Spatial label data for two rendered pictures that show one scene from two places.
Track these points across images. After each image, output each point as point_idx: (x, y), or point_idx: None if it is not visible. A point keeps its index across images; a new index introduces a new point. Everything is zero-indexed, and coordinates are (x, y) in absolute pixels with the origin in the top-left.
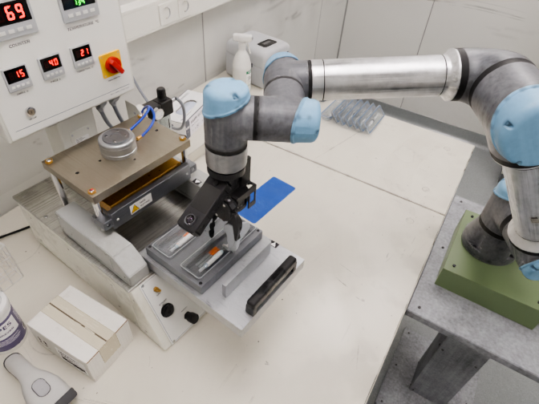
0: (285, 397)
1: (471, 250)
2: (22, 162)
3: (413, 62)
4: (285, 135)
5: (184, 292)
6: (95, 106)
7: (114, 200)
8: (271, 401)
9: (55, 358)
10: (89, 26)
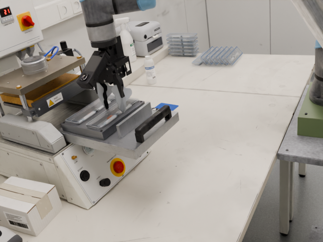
0: (185, 219)
1: (317, 101)
2: None
3: None
4: (133, 2)
5: (92, 145)
6: (18, 51)
7: (35, 97)
8: (174, 223)
9: None
10: None
